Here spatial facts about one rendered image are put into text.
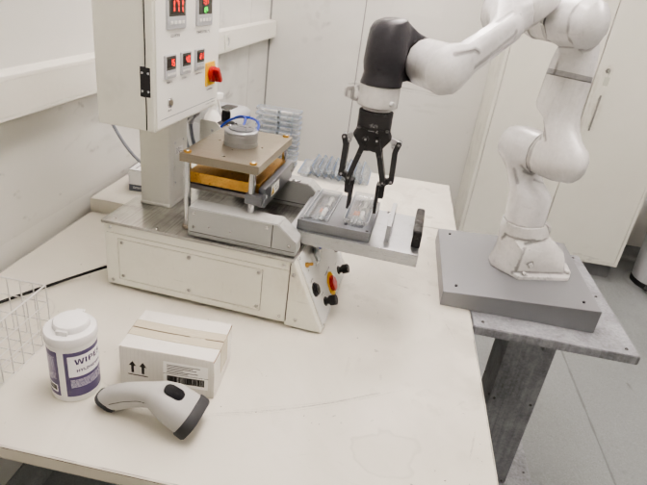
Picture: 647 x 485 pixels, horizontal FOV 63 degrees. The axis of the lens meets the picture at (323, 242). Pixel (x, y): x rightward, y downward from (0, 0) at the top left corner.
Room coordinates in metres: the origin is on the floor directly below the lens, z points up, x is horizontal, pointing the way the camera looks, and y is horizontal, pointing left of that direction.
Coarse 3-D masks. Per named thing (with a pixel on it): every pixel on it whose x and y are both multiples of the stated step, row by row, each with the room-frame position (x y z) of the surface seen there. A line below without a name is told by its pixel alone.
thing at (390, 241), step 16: (304, 208) 1.21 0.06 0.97; (384, 224) 1.17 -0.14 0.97; (400, 224) 1.19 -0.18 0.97; (304, 240) 1.07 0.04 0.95; (320, 240) 1.06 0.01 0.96; (336, 240) 1.06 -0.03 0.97; (352, 240) 1.06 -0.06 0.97; (384, 240) 1.08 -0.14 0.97; (400, 240) 1.10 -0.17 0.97; (368, 256) 1.05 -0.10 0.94; (384, 256) 1.04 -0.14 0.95; (400, 256) 1.04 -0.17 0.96; (416, 256) 1.03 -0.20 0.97
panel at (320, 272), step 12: (300, 252) 1.06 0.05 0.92; (324, 252) 1.20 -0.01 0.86; (336, 252) 1.29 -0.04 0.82; (300, 264) 1.03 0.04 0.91; (312, 264) 1.05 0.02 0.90; (324, 264) 1.17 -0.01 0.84; (336, 264) 1.26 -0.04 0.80; (312, 276) 1.07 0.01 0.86; (324, 276) 1.14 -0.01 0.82; (336, 276) 1.22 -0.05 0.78; (312, 288) 1.04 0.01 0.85; (324, 288) 1.12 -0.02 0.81; (324, 312) 1.06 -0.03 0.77
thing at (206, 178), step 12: (192, 168) 1.14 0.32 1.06; (204, 168) 1.15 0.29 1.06; (216, 168) 1.16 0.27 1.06; (276, 168) 1.22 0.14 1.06; (192, 180) 1.12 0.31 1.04; (204, 180) 1.12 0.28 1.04; (216, 180) 1.11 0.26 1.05; (228, 180) 1.11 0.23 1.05; (240, 180) 1.11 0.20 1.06; (264, 180) 1.13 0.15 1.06; (228, 192) 1.11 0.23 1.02; (240, 192) 1.11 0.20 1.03
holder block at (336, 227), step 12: (300, 216) 1.10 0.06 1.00; (336, 216) 1.13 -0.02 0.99; (372, 216) 1.16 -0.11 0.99; (300, 228) 1.08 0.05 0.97; (312, 228) 1.08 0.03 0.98; (324, 228) 1.07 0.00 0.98; (336, 228) 1.07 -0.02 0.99; (348, 228) 1.07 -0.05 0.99; (360, 228) 1.08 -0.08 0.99; (372, 228) 1.10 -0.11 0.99; (360, 240) 1.06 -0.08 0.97
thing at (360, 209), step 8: (360, 192) 1.25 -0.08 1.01; (352, 200) 1.19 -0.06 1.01; (360, 200) 1.20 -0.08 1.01; (368, 200) 1.20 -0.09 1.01; (352, 208) 1.14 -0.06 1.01; (360, 208) 1.15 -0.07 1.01; (368, 208) 1.15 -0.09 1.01; (352, 216) 1.09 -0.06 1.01; (360, 216) 1.10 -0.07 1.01; (368, 216) 1.11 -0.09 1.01
